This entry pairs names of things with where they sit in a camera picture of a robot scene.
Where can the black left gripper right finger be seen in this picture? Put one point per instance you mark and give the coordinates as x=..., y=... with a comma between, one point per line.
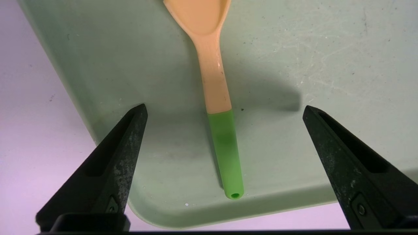
x=359, y=182

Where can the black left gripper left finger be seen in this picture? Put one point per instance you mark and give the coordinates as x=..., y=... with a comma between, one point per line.
x=107, y=182

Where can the light green plastic tray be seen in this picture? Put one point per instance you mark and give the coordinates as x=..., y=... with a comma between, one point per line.
x=294, y=65

